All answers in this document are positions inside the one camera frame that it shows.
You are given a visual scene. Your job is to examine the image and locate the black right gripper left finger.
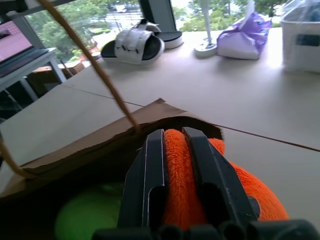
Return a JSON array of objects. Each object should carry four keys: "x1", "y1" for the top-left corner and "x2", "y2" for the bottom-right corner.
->
[{"x1": 117, "y1": 128, "x2": 168, "y2": 230}]

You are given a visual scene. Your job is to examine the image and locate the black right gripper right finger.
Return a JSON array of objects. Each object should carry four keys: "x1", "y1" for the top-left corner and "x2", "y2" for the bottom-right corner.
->
[{"x1": 181, "y1": 126, "x2": 261, "y2": 230}]

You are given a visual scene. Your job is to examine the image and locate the orange plush toy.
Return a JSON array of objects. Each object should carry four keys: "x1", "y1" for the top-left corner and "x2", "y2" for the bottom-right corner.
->
[{"x1": 161, "y1": 128, "x2": 290, "y2": 231}]

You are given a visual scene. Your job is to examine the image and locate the green plush toy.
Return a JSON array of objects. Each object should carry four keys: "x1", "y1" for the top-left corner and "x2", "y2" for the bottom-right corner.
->
[{"x1": 54, "y1": 182, "x2": 125, "y2": 240}]

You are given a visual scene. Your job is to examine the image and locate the brown paper bag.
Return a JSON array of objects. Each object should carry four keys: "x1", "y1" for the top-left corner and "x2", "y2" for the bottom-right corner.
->
[{"x1": 0, "y1": 0, "x2": 225, "y2": 240}]

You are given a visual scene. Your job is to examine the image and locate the white and black slide sandal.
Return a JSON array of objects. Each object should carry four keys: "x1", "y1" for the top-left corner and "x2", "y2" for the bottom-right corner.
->
[
  {"x1": 100, "y1": 30, "x2": 166, "y2": 66},
  {"x1": 139, "y1": 21, "x2": 185, "y2": 50}
]

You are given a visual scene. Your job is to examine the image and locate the white desk fan stand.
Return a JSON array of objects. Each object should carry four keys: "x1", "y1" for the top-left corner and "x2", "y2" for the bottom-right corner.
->
[{"x1": 193, "y1": 0, "x2": 217, "y2": 59}]

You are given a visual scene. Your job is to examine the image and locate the purple wet wipes pack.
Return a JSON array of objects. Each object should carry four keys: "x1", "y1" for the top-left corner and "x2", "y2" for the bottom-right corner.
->
[{"x1": 216, "y1": 5, "x2": 273, "y2": 61}]

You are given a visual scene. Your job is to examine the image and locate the white side table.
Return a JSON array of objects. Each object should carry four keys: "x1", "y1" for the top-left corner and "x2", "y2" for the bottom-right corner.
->
[{"x1": 0, "y1": 46, "x2": 68, "y2": 121}]

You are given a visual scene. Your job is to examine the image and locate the white plastic storage box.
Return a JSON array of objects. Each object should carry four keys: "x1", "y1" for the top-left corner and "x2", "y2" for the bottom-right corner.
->
[{"x1": 279, "y1": 0, "x2": 320, "y2": 74}]

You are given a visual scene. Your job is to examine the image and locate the laptop computer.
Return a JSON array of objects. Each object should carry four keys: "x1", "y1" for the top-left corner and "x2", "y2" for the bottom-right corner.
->
[{"x1": 0, "y1": 19, "x2": 49, "y2": 78}]

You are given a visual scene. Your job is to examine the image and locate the dark window frame pillar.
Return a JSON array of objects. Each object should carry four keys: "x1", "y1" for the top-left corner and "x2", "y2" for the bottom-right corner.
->
[{"x1": 137, "y1": 0, "x2": 177, "y2": 33}]

